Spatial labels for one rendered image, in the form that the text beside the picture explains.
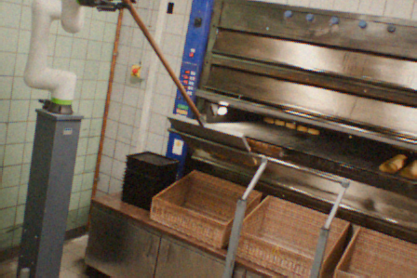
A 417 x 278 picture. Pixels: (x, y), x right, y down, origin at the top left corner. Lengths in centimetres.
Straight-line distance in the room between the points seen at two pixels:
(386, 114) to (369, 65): 31
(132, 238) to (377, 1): 212
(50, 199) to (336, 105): 182
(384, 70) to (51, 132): 198
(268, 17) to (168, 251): 165
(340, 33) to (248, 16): 64
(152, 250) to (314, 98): 142
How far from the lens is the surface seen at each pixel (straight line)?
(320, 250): 258
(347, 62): 306
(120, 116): 390
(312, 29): 315
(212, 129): 285
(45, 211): 303
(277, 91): 319
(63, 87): 290
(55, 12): 282
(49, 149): 293
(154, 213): 321
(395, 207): 306
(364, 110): 302
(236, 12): 338
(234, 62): 334
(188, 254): 302
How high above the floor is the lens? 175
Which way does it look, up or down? 9 degrees down
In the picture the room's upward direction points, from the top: 11 degrees clockwise
